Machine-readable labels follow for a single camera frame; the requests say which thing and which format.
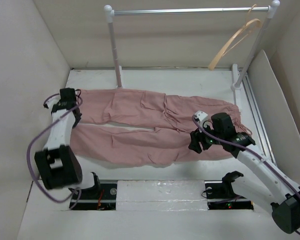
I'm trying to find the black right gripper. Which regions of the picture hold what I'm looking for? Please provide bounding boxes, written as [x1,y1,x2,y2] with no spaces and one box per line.
[187,120,224,153]

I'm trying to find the pink trousers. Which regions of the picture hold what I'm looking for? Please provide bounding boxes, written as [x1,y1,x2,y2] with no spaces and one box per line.
[70,88,250,167]

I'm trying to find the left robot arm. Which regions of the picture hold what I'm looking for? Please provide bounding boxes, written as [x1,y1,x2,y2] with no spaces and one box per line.
[34,88,84,190]

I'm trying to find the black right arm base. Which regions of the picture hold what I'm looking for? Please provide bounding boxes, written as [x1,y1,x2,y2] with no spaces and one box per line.
[201,171,254,210]

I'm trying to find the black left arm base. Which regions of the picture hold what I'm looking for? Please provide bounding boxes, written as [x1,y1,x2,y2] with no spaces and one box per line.
[69,181,118,211]

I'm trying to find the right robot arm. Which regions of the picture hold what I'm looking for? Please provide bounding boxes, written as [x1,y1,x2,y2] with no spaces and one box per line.
[188,111,300,236]

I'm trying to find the beige wooden hanger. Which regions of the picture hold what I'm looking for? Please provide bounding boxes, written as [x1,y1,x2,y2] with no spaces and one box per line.
[208,4,262,71]

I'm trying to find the white clothes rack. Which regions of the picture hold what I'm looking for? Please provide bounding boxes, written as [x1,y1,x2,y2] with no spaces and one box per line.
[104,0,281,111]

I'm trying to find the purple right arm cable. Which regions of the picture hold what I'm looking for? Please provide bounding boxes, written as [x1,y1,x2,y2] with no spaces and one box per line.
[191,117,300,239]

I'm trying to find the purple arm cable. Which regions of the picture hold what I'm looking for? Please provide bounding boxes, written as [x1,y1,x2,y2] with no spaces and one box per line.
[26,89,84,209]
[191,117,300,239]

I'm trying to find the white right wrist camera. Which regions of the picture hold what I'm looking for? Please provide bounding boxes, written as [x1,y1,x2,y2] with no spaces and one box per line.
[194,110,209,128]

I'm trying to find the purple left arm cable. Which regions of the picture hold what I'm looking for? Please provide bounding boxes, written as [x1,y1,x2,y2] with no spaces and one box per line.
[26,89,84,209]

